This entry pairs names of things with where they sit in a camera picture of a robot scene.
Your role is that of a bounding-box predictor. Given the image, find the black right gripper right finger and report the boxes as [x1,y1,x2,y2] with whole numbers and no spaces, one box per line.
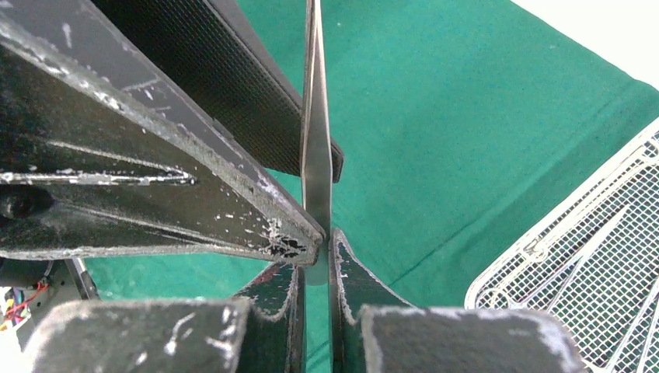
[329,228,585,372]

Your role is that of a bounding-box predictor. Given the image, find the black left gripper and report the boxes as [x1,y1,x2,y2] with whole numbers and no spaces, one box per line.
[1,1,325,350]

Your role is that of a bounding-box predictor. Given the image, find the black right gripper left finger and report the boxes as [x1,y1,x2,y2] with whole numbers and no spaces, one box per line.
[24,263,305,372]

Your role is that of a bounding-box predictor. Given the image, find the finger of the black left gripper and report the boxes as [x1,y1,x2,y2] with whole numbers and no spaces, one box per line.
[89,0,345,183]

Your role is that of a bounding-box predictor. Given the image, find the metal mesh instrument tray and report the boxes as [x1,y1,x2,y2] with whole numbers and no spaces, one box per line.
[464,122,658,372]

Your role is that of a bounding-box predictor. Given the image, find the dark green surgical drape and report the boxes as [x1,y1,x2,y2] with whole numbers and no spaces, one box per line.
[85,0,659,373]

